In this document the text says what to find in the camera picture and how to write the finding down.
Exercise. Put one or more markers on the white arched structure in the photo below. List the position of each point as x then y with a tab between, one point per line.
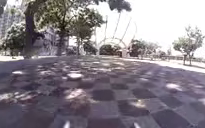
115	40

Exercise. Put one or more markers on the checkered paved path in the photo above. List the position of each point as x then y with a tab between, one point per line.
116	90

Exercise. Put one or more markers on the row of trees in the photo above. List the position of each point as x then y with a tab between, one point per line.
146	48

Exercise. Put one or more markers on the robot's own part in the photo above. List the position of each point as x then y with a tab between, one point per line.
66	124
136	125

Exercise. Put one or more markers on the large tree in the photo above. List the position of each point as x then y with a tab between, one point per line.
31	30

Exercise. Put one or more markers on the small tree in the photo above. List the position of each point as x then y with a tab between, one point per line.
189	41

